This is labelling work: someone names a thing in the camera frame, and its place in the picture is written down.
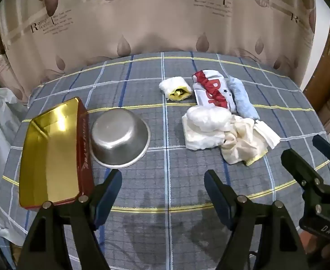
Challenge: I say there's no white fleece roll yellow inside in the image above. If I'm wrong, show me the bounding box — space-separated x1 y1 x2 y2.
159 76 193 102

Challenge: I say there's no red and white garment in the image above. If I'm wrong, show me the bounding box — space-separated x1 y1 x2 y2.
192 70 237 113

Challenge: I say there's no gold tin box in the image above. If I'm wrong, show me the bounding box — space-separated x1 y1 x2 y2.
18 97 95 209

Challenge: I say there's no light blue rolled cloth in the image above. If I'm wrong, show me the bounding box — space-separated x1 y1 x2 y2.
227 76 260 121

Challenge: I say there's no pale plastic cover sheet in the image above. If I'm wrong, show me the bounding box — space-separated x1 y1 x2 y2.
0 87 30 248

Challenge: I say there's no beige leaf print curtain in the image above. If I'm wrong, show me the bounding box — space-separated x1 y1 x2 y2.
0 0 330 102

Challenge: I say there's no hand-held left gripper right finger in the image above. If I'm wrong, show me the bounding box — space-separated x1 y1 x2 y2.
204 169 309 270

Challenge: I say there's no white plastic bag bundle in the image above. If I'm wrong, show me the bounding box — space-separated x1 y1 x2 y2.
186 105 233 133

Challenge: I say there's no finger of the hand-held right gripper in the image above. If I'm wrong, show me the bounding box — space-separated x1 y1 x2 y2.
282 148 323 200
313 135 330 186

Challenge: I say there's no steel bowl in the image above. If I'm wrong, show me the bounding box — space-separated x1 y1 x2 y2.
89 108 151 169

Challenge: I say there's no cream cloth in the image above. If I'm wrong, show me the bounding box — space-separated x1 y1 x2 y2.
221 117 269 166

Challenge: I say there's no clear white cloth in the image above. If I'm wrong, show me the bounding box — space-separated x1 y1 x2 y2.
182 114 227 150

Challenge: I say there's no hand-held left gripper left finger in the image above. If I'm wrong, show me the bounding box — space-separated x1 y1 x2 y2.
18 169 123 270

